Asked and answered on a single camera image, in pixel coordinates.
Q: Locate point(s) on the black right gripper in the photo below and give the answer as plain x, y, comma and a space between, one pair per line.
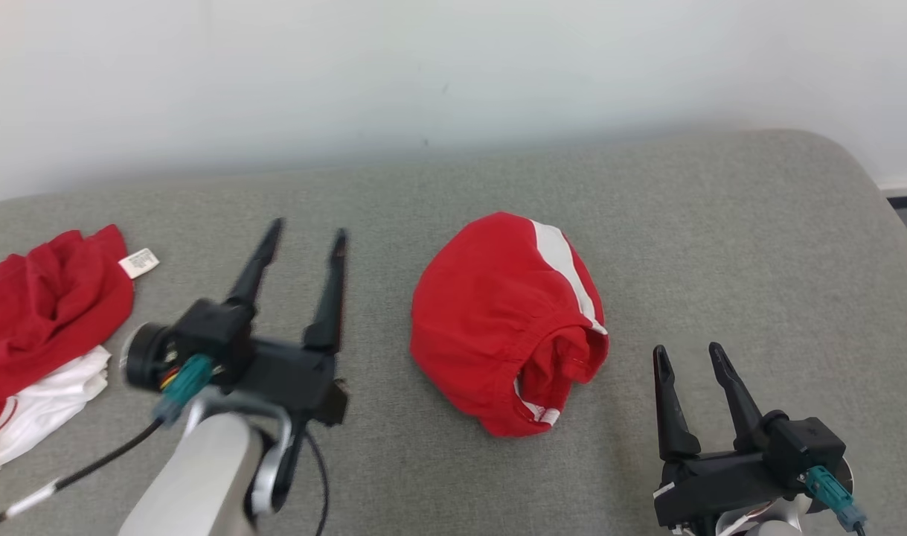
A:
721, 484

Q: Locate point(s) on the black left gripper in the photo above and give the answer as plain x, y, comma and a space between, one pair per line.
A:
293, 380

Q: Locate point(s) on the red shorts with white stripe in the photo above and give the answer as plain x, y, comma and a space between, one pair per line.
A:
490, 313

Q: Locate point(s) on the red jersey with white sleeves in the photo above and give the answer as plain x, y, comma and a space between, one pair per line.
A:
44, 320

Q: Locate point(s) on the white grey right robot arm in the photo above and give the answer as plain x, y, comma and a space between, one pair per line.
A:
766, 521

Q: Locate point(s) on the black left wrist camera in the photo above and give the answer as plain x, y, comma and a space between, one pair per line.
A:
211, 331

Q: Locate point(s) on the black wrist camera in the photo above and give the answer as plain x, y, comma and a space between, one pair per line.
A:
806, 443
211, 331

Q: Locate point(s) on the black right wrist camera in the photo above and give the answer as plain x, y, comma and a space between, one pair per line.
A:
806, 443

